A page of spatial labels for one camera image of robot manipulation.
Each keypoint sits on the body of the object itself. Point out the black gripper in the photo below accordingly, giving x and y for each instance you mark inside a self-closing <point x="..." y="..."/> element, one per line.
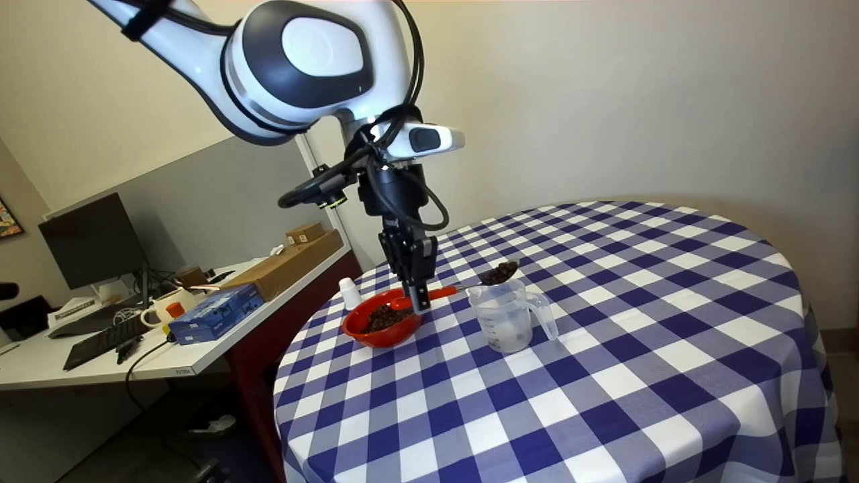
<point x="395" y="194"/>

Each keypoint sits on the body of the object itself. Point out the red plastic spoon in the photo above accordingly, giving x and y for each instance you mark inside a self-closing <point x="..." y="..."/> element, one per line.
<point x="489" y="278"/>

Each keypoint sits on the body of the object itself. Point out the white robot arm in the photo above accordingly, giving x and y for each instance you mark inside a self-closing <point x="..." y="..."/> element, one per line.
<point x="290" y="62"/>

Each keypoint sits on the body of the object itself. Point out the orange plastic bowl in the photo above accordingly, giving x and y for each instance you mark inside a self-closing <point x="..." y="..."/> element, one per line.
<point x="383" y="320"/>

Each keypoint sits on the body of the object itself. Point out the small white bottle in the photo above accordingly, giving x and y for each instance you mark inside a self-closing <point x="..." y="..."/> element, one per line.
<point x="351" y="293"/>

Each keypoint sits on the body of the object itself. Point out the long cardboard box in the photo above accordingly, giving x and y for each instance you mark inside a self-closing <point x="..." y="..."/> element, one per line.
<point x="301" y="250"/>

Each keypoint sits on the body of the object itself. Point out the transparent measuring cup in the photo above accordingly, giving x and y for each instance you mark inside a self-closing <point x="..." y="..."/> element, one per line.
<point x="512" y="313"/>

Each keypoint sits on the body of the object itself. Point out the blue tissue box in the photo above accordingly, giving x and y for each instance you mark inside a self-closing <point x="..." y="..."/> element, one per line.
<point x="215" y="314"/>

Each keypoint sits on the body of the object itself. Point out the grey partition panel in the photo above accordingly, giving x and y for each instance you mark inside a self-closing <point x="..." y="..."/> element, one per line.
<point x="219" y="206"/>

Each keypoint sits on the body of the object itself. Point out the white mug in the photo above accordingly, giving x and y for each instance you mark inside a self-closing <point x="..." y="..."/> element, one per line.
<point x="153" y="314"/>

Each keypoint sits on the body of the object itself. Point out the blue white checkered tablecloth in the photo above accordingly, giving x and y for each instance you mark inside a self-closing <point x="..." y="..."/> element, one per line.
<point x="682" y="356"/>

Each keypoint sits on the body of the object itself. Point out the black keyboard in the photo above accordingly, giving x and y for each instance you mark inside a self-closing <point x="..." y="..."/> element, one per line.
<point x="116" y="337"/>

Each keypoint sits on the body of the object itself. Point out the black computer monitor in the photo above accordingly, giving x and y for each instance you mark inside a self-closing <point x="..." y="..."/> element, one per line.
<point x="98" y="242"/>

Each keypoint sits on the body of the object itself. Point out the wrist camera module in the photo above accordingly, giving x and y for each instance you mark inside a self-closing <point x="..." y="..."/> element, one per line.
<point x="411" y="140"/>

